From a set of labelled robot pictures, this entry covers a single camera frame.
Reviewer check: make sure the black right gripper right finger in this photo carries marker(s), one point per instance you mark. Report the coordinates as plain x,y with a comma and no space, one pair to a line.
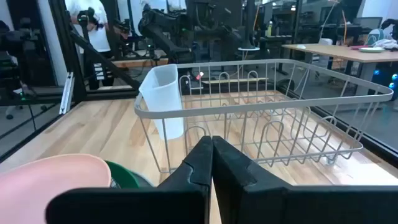
280,205

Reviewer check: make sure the wooden background table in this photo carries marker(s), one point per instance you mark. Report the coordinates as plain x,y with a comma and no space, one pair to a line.
342,53

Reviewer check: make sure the silver aluminium bracket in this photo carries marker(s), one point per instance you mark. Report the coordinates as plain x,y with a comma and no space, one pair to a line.
66,93

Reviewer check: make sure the grey laptop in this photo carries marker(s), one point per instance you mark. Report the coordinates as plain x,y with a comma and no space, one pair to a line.
368,22

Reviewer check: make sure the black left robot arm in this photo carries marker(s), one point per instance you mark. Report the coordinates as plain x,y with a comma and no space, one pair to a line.
164,39

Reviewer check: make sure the pale green background plate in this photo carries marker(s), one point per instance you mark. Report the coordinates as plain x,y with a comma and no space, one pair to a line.
371,49

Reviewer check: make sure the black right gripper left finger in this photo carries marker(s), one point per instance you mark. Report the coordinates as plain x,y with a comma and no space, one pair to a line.
186,202

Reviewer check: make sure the person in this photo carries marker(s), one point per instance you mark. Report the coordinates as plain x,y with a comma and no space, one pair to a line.
96,37

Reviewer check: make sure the white round stool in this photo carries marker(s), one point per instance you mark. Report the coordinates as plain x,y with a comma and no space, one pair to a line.
248,48

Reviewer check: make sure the white plastic cutlery caddy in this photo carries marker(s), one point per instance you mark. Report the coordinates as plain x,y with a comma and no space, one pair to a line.
161,93

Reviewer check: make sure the pink plate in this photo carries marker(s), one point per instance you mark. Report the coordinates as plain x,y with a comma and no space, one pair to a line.
46,186

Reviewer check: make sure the yellow bottle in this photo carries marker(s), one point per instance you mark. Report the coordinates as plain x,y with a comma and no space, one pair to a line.
269,29

